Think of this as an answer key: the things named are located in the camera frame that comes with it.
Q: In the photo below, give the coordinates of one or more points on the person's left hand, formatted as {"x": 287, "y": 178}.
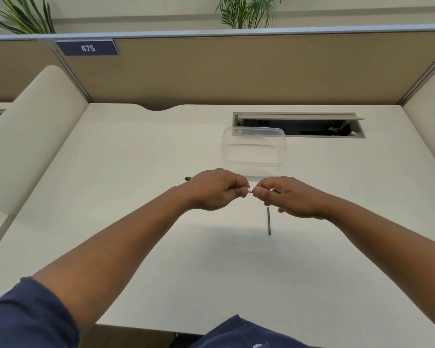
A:
{"x": 214, "y": 190}

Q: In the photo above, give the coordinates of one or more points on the tan neighbouring partition panel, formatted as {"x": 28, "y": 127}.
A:
{"x": 14, "y": 68}

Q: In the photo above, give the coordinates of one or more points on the white pen with black cap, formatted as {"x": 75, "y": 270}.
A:
{"x": 251, "y": 190}

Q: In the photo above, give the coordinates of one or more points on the person's blue shirt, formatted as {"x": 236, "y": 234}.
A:
{"x": 21, "y": 315}

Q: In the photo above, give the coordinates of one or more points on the person's right hand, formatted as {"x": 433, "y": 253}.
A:
{"x": 297, "y": 199}

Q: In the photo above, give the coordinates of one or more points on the person's left forearm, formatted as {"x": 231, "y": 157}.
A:
{"x": 112, "y": 257}

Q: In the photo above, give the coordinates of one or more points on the blue number sign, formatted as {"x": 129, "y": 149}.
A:
{"x": 88, "y": 48}

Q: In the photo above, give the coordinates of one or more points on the cream side divider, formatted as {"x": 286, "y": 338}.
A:
{"x": 431, "y": 112}
{"x": 36, "y": 134}

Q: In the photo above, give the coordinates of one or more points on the tan desk partition panel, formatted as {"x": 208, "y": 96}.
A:
{"x": 239, "y": 68}

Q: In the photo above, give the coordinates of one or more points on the thin black pen refill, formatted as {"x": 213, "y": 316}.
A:
{"x": 268, "y": 221}

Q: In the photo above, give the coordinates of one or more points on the green potted plant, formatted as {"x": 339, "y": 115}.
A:
{"x": 244, "y": 10}
{"x": 25, "y": 18}

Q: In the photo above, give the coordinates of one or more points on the person's right forearm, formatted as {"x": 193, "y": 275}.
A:
{"x": 384, "y": 242}

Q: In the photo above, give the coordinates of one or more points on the clear plastic container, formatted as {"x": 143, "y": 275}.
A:
{"x": 253, "y": 152}

